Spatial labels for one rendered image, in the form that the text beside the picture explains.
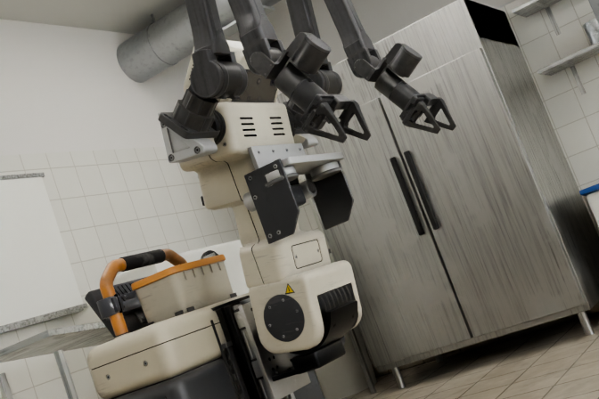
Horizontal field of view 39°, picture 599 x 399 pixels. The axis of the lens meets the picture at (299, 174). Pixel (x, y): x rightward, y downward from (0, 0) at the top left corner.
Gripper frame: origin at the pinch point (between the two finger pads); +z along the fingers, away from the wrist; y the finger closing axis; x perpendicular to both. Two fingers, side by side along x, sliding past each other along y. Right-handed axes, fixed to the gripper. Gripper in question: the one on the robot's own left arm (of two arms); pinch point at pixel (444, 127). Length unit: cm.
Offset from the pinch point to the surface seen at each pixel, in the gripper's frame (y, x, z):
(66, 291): 148, 259, -168
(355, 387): 316, 282, -32
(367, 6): 379, 79, -203
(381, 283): 278, 187, -52
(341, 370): 313, 277, -47
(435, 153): 283, 102, -73
